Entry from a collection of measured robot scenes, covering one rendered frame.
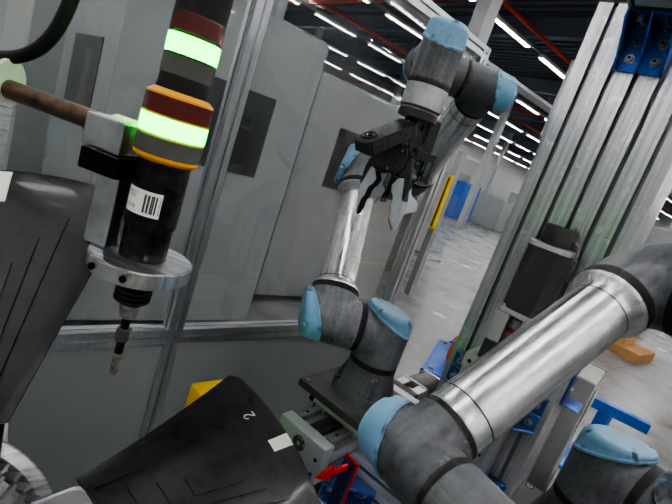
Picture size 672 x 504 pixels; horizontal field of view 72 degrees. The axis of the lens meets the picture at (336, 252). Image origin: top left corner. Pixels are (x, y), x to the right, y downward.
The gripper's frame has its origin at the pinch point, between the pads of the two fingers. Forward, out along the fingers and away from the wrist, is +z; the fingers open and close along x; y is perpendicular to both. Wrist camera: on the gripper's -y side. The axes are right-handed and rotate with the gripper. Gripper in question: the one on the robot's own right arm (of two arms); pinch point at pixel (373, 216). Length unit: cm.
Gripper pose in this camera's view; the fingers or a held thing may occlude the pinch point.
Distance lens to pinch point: 85.6
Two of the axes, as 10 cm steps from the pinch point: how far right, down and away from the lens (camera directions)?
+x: -6.3, -3.8, 6.8
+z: -3.2, 9.2, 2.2
